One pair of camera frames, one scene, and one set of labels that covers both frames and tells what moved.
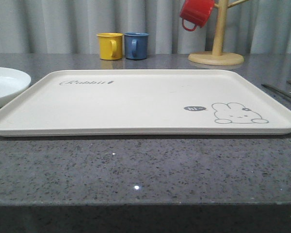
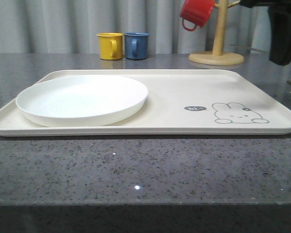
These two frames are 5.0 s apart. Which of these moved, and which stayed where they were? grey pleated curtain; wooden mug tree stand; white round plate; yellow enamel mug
Moved: white round plate
Stayed: yellow enamel mug; wooden mug tree stand; grey pleated curtain
